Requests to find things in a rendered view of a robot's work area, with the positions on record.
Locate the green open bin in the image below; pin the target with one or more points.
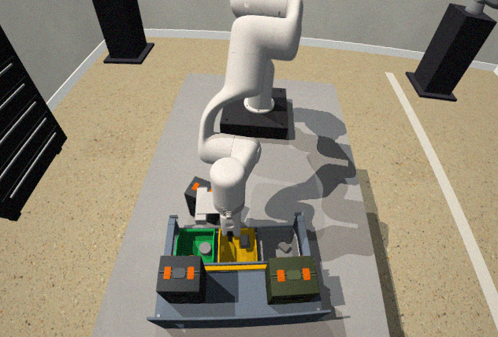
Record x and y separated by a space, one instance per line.
188 241

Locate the olive green case with orange latches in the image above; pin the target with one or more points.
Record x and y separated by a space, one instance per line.
291 280

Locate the yellow flat bar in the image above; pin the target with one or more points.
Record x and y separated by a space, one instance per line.
234 267

